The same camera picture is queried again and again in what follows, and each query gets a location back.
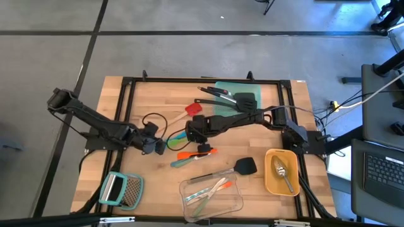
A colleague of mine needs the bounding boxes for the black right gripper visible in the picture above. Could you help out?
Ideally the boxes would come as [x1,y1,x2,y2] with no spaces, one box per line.
[185,115,211,145]

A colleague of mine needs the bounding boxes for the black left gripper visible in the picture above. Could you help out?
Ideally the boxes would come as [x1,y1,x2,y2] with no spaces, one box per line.
[138,134,167,156]

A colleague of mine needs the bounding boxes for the red spatula wooden handle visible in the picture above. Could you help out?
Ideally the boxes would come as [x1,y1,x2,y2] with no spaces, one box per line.
[157,102,203,134]

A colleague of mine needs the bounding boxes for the slotted all-black spatula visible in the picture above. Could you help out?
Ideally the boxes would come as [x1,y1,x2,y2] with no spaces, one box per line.
[194,98,257,114]

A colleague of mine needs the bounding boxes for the black spatula red-marked handle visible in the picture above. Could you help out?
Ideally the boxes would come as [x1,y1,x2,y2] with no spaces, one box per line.
[206,86,256,107]

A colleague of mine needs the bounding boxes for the slotted black spatula steel handle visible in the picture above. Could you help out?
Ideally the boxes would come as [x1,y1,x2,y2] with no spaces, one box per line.
[197,86,257,113]

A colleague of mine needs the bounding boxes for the solid black spatula steel handle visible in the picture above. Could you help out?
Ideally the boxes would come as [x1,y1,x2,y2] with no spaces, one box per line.
[188,156,258,184]

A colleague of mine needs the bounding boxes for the green handle knife cream blade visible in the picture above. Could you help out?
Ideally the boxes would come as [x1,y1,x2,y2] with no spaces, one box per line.
[191,177,227,218]

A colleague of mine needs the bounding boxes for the steel scoop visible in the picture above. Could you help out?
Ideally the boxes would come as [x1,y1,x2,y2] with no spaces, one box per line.
[271,155,295,194]

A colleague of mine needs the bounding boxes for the orange silicone spatula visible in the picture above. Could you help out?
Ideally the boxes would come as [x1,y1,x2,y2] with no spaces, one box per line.
[176,148,219,161]

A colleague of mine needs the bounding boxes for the teal plastic container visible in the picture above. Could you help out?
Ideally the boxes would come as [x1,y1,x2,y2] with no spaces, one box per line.
[214,81,262,117]

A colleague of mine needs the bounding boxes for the teal box grater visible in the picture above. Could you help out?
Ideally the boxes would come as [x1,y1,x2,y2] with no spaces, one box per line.
[98,171,145,211]

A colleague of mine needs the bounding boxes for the clear plastic container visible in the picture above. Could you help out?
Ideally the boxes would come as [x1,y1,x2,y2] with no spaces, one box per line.
[178,172,244,224]

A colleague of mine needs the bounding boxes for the yellow plastic container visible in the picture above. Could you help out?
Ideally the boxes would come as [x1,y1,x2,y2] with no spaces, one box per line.
[263,148,300,197]

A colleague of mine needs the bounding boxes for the black rig crossbar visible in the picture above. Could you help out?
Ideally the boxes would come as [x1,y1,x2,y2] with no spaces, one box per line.
[0,213,404,227]

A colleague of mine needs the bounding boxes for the black stand leg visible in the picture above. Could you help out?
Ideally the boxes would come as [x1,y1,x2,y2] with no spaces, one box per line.
[255,0,275,16]

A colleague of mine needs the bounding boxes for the black rig strut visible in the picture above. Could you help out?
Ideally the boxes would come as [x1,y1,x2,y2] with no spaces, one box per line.
[374,58,404,76]
[324,125,364,155]

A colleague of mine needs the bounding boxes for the dark cart foot bar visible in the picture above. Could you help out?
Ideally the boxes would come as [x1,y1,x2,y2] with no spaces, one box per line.
[342,76,363,85]

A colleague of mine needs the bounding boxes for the grey side table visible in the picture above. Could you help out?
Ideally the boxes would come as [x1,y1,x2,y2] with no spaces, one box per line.
[350,138,404,226]
[361,64,404,151]

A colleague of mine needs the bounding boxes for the black laptop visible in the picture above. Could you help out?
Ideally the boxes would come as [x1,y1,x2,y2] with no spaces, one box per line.
[362,151,404,209]

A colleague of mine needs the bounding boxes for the small black device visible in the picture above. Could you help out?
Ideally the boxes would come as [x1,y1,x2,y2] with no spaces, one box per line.
[391,121,404,136]

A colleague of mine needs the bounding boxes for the person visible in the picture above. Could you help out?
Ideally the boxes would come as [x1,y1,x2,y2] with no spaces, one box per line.
[371,0,404,37]

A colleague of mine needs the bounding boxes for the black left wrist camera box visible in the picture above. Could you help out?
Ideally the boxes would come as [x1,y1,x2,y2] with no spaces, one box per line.
[144,122,159,137]

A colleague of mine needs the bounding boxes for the green handle knife patterned blade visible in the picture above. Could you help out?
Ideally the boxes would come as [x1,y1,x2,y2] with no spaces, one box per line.
[173,154,211,168]

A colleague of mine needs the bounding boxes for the silver metal bracket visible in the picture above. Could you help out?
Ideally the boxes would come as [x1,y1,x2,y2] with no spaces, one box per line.
[273,219,311,227]
[99,216,136,224]

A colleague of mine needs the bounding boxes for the black table frame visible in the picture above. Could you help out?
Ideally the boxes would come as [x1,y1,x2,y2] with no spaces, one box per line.
[94,69,337,221]

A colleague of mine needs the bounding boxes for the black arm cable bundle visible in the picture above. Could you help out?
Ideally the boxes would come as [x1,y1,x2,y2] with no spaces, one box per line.
[295,154,337,220]

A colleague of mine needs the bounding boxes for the dark floor cable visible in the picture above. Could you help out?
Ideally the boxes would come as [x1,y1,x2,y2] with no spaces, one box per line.
[0,138,25,152]

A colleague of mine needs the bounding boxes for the black power cables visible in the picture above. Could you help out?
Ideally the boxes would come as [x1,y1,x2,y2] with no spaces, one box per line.
[315,90,364,117]

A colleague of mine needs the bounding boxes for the white cable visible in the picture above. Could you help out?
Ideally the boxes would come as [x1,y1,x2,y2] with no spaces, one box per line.
[339,72,404,110]

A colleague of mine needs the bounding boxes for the white metal stool frame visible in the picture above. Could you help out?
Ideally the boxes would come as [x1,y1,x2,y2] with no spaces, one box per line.
[387,28,404,51]

